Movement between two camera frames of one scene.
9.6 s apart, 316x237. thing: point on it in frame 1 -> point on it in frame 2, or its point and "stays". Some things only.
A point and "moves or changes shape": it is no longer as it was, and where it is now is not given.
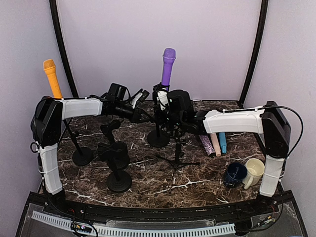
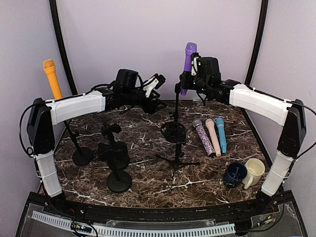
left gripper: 136,117 -> 151,107
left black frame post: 54,12 stays
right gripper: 159,120 -> 185,81
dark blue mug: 235,173 stays
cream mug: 255,168 stays
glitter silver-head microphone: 207,145 stays
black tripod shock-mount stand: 177,131 stays
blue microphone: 222,137 stays
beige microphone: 216,144 stays
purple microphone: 169,57 -> 191,49
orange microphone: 50,68 stays
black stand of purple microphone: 158,138 moves or changes shape
